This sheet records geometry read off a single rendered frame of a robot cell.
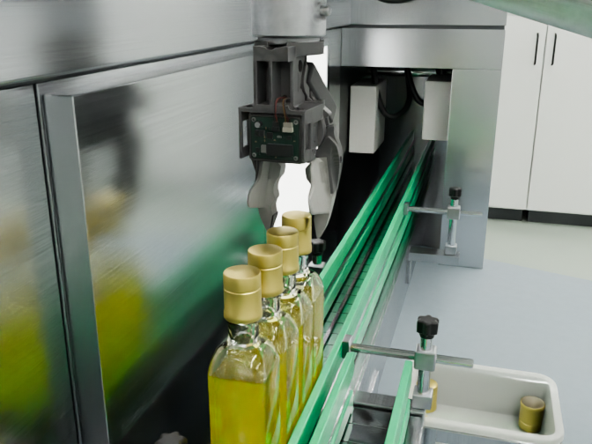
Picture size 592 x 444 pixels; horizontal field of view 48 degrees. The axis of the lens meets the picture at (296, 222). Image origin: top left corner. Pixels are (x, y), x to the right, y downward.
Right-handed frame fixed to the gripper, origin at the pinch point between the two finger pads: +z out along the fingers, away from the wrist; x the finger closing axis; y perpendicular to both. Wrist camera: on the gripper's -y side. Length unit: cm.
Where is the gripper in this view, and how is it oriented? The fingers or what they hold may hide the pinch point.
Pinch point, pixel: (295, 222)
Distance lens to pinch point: 75.2
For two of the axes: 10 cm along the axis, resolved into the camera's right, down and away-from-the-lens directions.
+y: -3.5, 2.9, -8.9
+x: 9.4, 1.1, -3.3
